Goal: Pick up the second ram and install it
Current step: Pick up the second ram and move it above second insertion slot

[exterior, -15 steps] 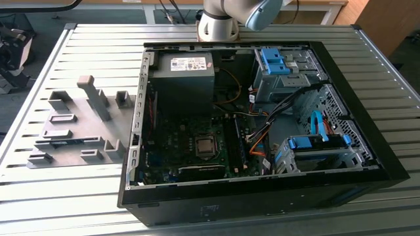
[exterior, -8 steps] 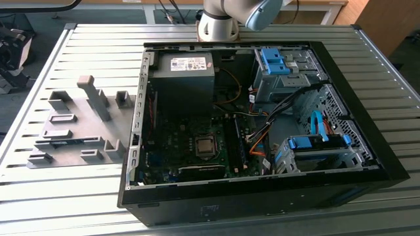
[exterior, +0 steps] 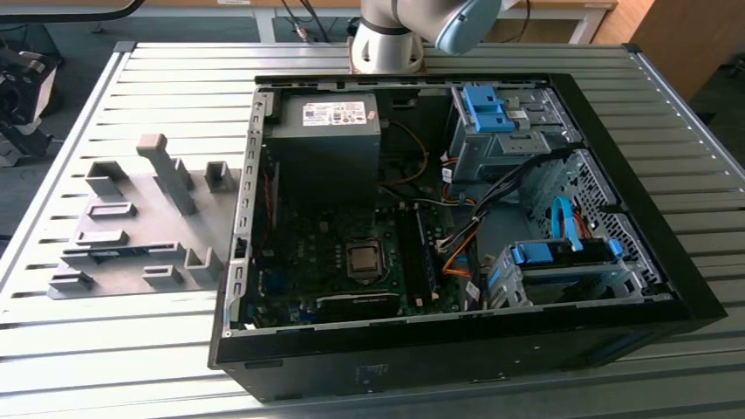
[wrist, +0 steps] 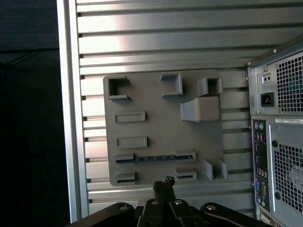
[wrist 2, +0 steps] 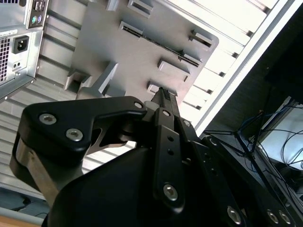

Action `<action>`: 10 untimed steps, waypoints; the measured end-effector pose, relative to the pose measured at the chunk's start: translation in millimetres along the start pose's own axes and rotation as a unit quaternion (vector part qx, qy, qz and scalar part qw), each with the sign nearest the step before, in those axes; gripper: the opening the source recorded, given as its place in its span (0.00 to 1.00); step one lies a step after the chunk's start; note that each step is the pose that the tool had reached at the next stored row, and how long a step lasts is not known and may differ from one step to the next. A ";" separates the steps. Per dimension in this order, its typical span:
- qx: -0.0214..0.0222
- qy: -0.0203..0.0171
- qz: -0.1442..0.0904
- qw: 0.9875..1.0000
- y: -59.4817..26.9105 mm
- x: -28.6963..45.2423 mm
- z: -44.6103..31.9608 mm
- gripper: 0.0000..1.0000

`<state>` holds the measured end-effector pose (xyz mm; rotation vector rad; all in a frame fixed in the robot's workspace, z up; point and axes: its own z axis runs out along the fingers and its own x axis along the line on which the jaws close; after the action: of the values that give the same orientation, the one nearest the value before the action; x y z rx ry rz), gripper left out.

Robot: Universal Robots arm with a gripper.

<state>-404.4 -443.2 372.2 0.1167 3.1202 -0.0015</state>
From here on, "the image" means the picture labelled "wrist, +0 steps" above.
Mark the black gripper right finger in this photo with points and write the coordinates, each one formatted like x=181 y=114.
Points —
x=182 y=212

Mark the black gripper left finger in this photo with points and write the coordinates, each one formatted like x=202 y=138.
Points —
x=149 y=212

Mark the blue RAM stick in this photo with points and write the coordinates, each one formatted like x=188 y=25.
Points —
x=156 y=159

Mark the grey parts rack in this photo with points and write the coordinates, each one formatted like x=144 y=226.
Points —
x=161 y=132

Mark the black PC case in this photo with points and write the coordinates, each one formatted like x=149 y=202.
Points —
x=270 y=132

